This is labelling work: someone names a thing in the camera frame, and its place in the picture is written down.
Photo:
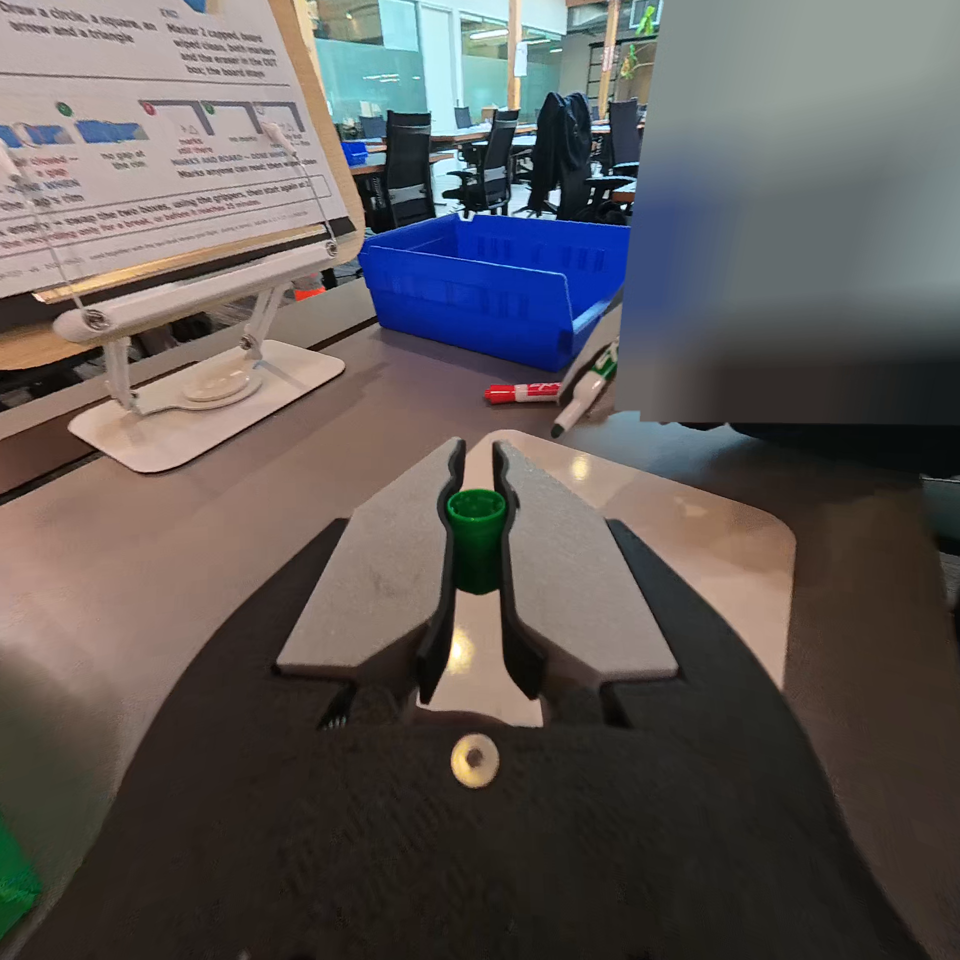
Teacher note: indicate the green marker cap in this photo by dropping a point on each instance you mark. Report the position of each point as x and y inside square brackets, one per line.
[476, 555]

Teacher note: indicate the green potted plant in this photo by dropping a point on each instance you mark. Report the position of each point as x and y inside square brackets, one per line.
[637, 45]

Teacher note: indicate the red dry-erase marker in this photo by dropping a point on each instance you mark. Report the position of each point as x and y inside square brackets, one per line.
[525, 391]

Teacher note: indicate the green dry-erase marker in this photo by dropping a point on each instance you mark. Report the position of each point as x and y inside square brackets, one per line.
[581, 401]

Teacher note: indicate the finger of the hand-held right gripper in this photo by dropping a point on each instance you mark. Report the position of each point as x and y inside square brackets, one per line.
[574, 379]

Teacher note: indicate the printed instruction sheet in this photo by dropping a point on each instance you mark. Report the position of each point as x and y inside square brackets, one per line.
[150, 187]

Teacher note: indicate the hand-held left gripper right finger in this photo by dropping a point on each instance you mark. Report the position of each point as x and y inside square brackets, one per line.
[585, 585]

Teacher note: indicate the black office chair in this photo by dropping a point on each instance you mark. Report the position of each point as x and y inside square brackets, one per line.
[491, 165]
[409, 172]
[622, 142]

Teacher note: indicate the blue plastic bin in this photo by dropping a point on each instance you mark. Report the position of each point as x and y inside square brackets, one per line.
[480, 322]

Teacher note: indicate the wooden book stand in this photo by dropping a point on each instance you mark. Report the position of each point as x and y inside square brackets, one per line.
[225, 412]

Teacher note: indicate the black jacket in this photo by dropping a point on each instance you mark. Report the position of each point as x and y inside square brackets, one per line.
[562, 150]

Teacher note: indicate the small blue bin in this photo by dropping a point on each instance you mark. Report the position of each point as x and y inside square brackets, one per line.
[354, 154]

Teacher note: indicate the white whiteboard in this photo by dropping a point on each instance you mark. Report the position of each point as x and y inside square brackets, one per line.
[675, 510]

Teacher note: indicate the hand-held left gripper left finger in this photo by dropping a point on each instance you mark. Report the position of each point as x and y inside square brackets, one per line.
[360, 585]

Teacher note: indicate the green plastic bin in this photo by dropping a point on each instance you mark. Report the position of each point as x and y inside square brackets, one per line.
[15, 885]

